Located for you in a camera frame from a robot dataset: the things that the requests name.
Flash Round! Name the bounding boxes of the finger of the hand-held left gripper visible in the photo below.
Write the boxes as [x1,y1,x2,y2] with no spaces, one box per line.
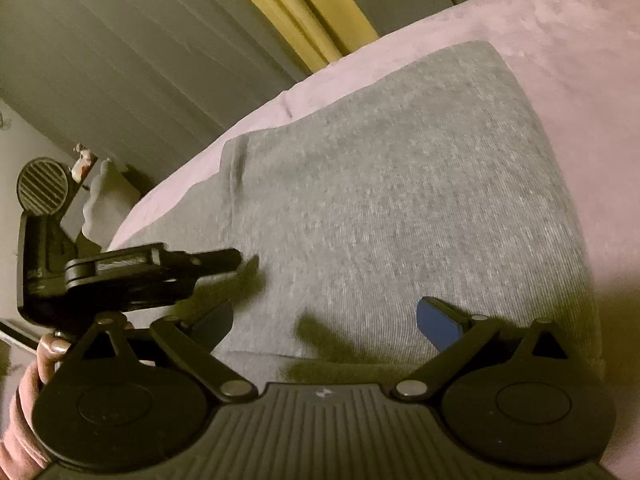
[167,248,245,279]

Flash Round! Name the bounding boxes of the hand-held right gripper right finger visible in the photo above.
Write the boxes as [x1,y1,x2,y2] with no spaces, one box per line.
[390,298,582,403]

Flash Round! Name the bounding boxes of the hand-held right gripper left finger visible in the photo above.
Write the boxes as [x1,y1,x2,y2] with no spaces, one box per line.
[65,298,257,403]

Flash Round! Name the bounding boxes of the grey pants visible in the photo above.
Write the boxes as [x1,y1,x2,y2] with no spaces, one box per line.
[107,40,602,392]

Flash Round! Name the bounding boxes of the person's left hand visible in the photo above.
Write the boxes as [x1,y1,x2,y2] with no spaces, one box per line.
[0,334,71,468]

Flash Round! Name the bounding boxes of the white object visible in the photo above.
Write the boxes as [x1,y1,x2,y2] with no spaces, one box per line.
[81,157,132,252]

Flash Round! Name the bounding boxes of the small reddish figurine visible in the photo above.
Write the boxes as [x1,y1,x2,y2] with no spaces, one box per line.
[72,143,97,182]

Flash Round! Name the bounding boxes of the yellow curtain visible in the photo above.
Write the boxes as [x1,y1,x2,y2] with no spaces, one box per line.
[212,0,381,75]

